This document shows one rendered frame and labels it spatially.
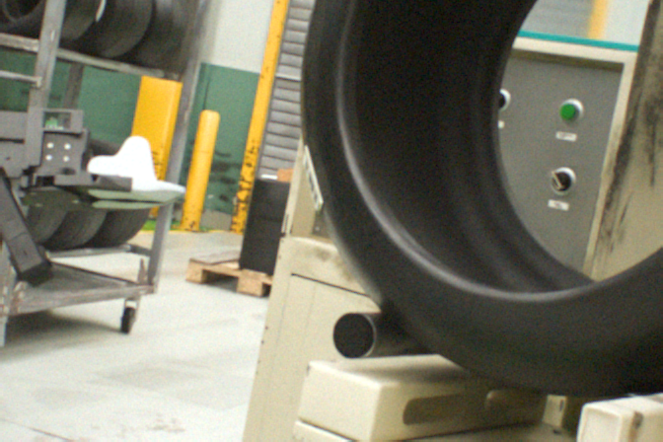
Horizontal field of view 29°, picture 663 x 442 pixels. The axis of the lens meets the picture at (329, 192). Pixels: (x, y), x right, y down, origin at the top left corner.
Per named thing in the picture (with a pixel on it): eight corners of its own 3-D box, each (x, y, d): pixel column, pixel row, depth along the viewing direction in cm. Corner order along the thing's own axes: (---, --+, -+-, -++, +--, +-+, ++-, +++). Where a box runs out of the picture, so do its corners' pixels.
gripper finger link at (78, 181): (131, 172, 121) (36, 166, 120) (130, 187, 120) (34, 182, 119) (134, 185, 125) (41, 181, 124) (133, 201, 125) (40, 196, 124)
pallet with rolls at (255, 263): (245, 268, 890) (266, 159, 886) (357, 293, 871) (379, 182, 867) (184, 281, 773) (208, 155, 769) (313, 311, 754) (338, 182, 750)
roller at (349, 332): (511, 306, 152) (545, 318, 149) (501, 342, 152) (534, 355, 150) (336, 305, 124) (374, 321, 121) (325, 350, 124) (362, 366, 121)
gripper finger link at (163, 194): (187, 135, 123) (89, 129, 123) (184, 194, 122) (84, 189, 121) (187, 145, 126) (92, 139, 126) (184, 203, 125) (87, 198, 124)
